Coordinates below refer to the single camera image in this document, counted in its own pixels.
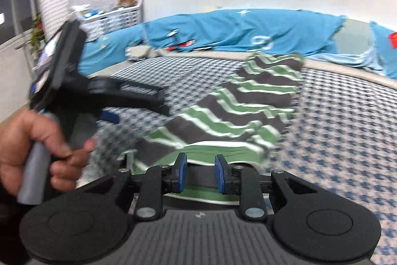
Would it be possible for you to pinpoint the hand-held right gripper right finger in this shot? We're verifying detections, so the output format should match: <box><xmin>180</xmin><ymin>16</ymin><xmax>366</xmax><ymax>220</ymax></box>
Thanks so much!
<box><xmin>215</xmin><ymin>154</ymin><xmax>323</xmax><ymax>220</ymax></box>

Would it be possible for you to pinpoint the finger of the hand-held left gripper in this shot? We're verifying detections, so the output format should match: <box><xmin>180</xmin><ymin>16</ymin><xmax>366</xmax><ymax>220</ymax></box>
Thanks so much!
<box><xmin>88</xmin><ymin>76</ymin><xmax>170</xmax><ymax>116</ymax></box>
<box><xmin>99</xmin><ymin>111</ymin><xmax>120</xmax><ymax>125</ymax></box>

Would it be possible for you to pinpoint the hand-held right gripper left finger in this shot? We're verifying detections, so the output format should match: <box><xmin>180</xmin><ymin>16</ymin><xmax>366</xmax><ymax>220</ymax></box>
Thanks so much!
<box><xmin>77</xmin><ymin>152</ymin><xmax>188</xmax><ymax>220</ymax></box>

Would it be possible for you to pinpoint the green grey striped t-shirt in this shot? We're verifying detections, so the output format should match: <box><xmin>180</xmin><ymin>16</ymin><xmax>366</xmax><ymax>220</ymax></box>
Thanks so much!
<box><xmin>116</xmin><ymin>51</ymin><xmax>306</xmax><ymax>206</ymax></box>

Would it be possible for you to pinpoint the person's left hand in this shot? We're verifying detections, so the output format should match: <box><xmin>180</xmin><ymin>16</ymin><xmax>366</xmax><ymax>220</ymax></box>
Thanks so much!
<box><xmin>0</xmin><ymin>111</ymin><xmax>97</xmax><ymax>195</ymax></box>

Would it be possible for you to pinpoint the green potted plant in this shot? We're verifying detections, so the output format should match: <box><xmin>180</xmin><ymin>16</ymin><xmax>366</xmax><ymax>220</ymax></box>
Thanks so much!
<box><xmin>29</xmin><ymin>15</ymin><xmax>45</xmax><ymax>53</ymax></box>

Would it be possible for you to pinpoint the white perforated plastic basket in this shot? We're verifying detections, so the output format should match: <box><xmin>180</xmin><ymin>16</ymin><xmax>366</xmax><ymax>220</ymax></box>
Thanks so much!
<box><xmin>70</xmin><ymin>0</ymin><xmax>146</xmax><ymax>42</ymax></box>

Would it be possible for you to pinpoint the dark window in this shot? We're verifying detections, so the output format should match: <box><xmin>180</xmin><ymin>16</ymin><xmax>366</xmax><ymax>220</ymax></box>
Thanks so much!
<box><xmin>0</xmin><ymin>0</ymin><xmax>38</xmax><ymax>50</ymax></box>

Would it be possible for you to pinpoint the blue airplane print quilt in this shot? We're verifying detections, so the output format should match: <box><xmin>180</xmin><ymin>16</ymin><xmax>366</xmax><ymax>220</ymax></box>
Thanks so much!
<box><xmin>77</xmin><ymin>8</ymin><xmax>346</xmax><ymax>75</ymax></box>

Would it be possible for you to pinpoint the light blue cloth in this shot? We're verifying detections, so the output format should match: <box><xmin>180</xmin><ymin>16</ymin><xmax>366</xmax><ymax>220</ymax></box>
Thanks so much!
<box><xmin>313</xmin><ymin>46</ymin><xmax>388</xmax><ymax>76</ymax></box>

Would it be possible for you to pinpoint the grey-green pillow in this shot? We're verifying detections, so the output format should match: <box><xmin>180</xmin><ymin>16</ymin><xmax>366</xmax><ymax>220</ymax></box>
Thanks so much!
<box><xmin>335</xmin><ymin>19</ymin><xmax>377</xmax><ymax>57</ymax></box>

